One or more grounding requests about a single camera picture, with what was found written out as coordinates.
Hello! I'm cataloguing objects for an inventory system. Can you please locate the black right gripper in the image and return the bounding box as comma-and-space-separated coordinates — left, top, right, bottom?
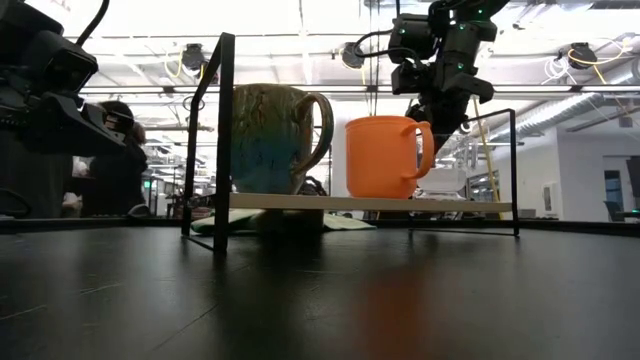
405, 39, 495, 154

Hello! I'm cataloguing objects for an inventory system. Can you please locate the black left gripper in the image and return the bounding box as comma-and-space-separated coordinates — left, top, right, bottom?
0, 74, 126, 156

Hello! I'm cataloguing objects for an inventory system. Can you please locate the orange plastic mug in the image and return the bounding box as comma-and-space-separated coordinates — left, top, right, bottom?
344, 115, 435, 200

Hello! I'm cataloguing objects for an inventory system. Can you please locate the green blue ceramic mug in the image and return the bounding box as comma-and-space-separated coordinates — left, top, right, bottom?
229, 83, 335, 195

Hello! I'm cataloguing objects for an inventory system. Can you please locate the person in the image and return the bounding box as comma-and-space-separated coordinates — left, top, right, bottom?
62, 99, 150, 219

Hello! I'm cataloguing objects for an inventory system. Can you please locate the clear plastic container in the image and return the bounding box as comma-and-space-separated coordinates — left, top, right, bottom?
417, 167, 469, 201

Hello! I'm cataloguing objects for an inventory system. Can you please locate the black round hanging lamp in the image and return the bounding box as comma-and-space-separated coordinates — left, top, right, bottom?
341, 42, 367, 70
180, 43, 206, 71
568, 42, 599, 70

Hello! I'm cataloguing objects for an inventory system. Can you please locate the light green cloth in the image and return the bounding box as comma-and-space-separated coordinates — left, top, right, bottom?
190, 208, 377, 235

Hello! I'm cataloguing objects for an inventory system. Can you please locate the yellow hanging cord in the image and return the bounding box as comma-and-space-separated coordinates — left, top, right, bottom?
472, 97, 501, 219

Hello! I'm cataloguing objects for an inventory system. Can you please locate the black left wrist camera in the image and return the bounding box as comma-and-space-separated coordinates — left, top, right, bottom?
24, 29, 99, 94

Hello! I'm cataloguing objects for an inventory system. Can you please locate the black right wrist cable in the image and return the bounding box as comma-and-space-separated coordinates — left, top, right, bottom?
344, 28, 426, 69

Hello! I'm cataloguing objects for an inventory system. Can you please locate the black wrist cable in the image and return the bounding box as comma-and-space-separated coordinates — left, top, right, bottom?
74, 0, 110, 49
344, 28, 426, 69

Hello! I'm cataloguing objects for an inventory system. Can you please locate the black curved cable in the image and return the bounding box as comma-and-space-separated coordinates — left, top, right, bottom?
0, 188, 31, 219

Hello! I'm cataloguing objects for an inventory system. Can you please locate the wooden shelf with black frame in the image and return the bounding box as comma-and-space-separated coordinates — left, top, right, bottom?
180, 32, 520, 254

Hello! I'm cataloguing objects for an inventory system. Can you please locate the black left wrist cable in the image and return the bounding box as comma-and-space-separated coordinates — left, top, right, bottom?
74, 0, 110, 49

